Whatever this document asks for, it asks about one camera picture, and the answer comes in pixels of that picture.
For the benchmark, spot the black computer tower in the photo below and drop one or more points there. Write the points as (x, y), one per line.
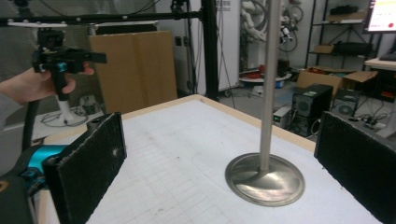
(311, 105)
(345, 104)

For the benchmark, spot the white round table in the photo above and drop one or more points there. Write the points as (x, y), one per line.
(250, 79)

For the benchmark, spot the black metal frame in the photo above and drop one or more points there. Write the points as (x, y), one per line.
(210, 62)

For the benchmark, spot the white desk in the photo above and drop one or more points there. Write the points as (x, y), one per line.
(381, 63)

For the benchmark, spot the white robot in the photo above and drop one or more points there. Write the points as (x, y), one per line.
(252, 21)

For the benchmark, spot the computer monitor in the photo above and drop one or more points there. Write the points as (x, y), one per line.
(384, 15)

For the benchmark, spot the metal utensil stand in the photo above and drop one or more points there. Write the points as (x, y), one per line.
(269, 93)

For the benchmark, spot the black shelf rack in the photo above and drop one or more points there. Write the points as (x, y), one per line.
(342, 49)

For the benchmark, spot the small silver box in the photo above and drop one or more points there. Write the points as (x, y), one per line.
(281, 117)

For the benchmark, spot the open cardboard box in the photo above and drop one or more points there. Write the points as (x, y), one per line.
(320, 79)

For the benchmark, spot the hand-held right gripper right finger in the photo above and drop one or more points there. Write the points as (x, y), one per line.
(358, 168)

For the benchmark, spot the white grid mat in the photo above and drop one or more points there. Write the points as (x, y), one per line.
(186, 161)

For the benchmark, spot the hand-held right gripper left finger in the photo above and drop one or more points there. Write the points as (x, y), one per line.
(84, 168)

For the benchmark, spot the brown cardboard sheet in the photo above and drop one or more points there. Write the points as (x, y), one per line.
(134, 71)

